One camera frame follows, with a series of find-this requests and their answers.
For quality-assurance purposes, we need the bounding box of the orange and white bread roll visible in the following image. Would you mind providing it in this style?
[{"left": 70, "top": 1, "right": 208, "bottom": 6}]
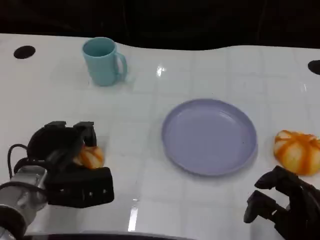
[
  {"left": 74, "top": 146, "right": 105, "bottom": 170},
  {"left": 273, "top": 129, "right": 320, "bottom": 176}
]

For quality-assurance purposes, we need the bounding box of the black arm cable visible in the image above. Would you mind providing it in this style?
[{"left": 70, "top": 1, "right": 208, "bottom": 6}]
[{"left": 6, "top": 143, "right": 35, "bottom": 180}]

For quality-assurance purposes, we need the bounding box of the lilac plate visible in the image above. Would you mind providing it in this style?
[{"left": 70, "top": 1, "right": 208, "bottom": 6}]
[{"left": 161, "top": 98, "right": 258, "bottom": 177}]

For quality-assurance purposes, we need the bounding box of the black table grommet hole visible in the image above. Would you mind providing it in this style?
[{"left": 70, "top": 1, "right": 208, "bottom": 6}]
[
  {"left": 13, "top": 45, "right": 36, "bottom": 60},
  {"left": 307, "top": 59, "right": 320, "bottom": 75}
]

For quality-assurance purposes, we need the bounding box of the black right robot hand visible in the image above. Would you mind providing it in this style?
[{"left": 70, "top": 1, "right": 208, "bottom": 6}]
[{"left": 243, "top": 165, "right": 320, "bottom": 240}]

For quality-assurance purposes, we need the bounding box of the pale green mug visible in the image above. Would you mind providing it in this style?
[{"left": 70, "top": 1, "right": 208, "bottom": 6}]
[{"left": 82, "top": 36, "right": 128, "bottom": 87}]

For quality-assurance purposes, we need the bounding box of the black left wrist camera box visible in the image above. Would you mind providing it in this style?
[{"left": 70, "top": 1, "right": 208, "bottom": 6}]
[{"left": 46, "top": 166, "right": 115, "bottom": 209}]

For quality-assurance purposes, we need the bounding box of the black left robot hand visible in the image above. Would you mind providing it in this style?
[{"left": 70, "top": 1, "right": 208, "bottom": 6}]
[{"left": 26, "top": 121, "right": 98, "bottom": 172}]

